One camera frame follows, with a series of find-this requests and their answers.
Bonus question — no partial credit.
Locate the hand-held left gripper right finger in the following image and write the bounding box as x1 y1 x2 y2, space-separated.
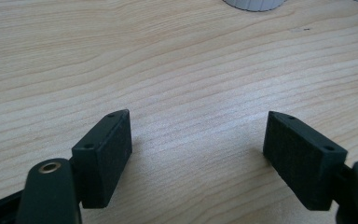
262 110 349 212

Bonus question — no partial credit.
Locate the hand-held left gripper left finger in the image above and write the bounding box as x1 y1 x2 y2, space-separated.
71 108 133 209

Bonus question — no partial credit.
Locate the white ribbed round container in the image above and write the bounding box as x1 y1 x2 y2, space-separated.
222 0 288 13

